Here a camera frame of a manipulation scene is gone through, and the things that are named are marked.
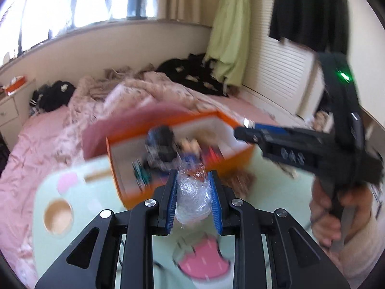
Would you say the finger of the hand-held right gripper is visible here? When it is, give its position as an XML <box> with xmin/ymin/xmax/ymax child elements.
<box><xmin>254</xmin><ymin>123</ymin><xmax>319</xmax><ymax>139</ymax></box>
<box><xmin>234</xmin><ymin>126</ymin><xmax>271</xmax><ymax>145</ymax></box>

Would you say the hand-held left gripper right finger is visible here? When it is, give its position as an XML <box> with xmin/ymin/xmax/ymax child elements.
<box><xmin>207</xmin><ymin>170</ymin><xmax>351</xmax><ymax>289</ymax></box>

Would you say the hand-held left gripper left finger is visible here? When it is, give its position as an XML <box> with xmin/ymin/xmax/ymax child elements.
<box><xmin>34</xmin><ymin>169</ymin><xmax>178</xmax><ymax>289</ymax></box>

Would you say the clear plastic wrap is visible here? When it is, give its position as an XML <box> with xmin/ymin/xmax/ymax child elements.
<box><xmin>174</xmin><ymin>161</ymin><xmax>212</xmax><ymax>226</ymax></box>

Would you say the orange cardboard box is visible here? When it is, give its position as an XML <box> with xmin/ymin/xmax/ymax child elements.
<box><xmin>106</xmin><ymin>111</ymin><xmax>256</xmax><ymax>210</ymax></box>

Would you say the green toy car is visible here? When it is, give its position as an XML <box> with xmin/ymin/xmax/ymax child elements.
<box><xmin>132</xmin><ymin>159</ymin><xmax>151</xmax><ymax>190</ymax></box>

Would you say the person's right forearm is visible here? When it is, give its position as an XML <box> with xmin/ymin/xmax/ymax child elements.
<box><xmin>331</xmin><ymin>232</ymin><xmax>372</xmax><ymax>280</ymax></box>

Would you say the green strawberry print desktop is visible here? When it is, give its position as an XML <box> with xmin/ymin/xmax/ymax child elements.
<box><xmin>32</xmin><ymin>147</ymin><xmax>340</xmax><ymax>289</ymax></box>

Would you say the person's right hand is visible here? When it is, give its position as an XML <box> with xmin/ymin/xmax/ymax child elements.
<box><xmin>310</xmin><ymin>182</ymin><xmax>373</xmax><ymax>247</ymax></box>

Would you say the beige cloth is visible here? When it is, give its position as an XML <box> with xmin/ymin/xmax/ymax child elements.
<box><xmin>313</xmin><ymin>110</ymin><xmax>334</xmax><ymax>130</ymax></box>

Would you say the white louvred wardrobe door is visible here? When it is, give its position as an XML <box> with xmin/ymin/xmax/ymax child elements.
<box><xmin>241</xmin><ymin>36</ymin><xmax>316</xmax><ymax>118</ymax></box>

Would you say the black clothes pile with tags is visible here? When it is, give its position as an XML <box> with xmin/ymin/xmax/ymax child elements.
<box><xmin>156</xmin><ymin>53</ymin><xmax>229</xmax><ymax>97</ymax></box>

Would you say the dark pink pillow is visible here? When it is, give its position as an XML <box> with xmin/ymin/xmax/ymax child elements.
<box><xmin>83</xmin><ymin>102</ymin><xmax>193</xmax><ymax>160</ymax></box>

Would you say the light green hanging garment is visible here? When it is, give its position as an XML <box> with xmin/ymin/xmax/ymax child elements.
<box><xmin>205</xmin><ymin>0</ymin><xmax>256</xmax><ymax>86</ymax></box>

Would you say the crumpled pale pink blanket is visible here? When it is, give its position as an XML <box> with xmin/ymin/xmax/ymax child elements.
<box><xmin>68</xmin><ymin>69</ymin><xmax>241</xmax><ymax>163</ymax></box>

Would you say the black hanging garment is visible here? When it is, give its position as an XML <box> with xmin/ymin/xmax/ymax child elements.
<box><xmin>269</xmin><ymin>0</ymin><xmax>351</xmax><ymax>55</ymax></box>

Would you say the pink bed sheet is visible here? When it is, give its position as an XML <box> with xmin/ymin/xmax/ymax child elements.
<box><xmin>0</xmin><ymin>96</ymin><xmax>271</xmax><ymax>277</ymax></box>

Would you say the black clothes pile with stripes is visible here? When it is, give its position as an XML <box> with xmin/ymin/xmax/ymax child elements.
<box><xmin>30</xmin><ymin>80</ymin><xmax>76</xmax><ymax>115</ymax></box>

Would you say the white bedside cabinet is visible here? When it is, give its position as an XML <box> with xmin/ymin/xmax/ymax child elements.
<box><xmin>0</xmin><ymin>78</ymin><xmax>37</xmax><ymax>145</ymax></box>

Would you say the orange tissue box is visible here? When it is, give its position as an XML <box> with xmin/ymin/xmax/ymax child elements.
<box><xmin>4</xmin><ymin>77</ymin><xmax>26</xmax><ymax>95</ymax></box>

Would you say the window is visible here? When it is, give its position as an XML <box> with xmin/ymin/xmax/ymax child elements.
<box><xmin>0</xmin><ymin>0</ymin><xmax>169</xmax><ymax>64</ymax></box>

